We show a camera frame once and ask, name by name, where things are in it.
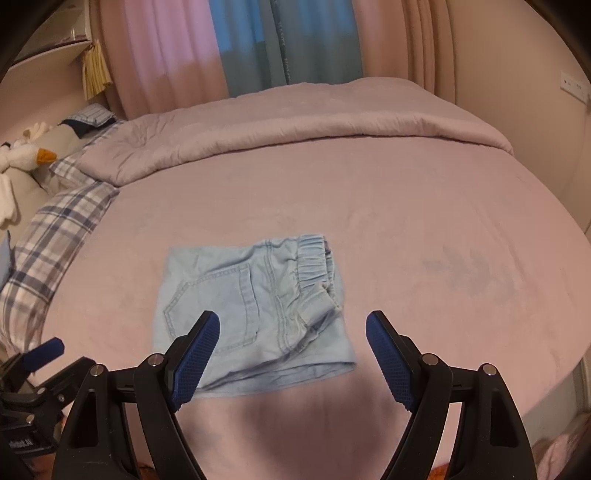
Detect yellow hanging tassel cloth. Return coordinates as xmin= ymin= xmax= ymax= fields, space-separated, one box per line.
xmin=82 ymin=41 xmax=112 ymax=100

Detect white goose plush toy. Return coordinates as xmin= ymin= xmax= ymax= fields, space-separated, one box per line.
xmin=1 ymin=122 xmax=57 ymax=225

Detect blue curtain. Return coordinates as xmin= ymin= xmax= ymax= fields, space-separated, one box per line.
xmin=209 ymin=0 xmax=363 ymax=97

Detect small dark plaid pillow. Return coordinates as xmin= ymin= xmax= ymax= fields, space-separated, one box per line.
xmin=60 ymin=103 xmax=117 ymax=139

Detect folded pink duvet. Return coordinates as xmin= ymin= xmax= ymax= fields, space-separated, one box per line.
xmin=75 ymin=77 xmax=513 ymax=187

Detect light blue denim pants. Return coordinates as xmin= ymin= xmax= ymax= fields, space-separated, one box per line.
xmin=152 ymin=234 xmax=356 ymax=397

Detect white wall power strip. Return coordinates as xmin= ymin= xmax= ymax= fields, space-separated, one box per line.
xmin=560 ymin=72 xmax=590 ymax=104

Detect pink bed sheet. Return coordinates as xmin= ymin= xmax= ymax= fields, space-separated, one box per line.
xmin=43 ymin=138 xmax=590 ymax=479

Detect pink curtain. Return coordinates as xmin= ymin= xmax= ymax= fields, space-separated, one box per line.
xmin=96 ymin=1 xmax=229 ymax=119

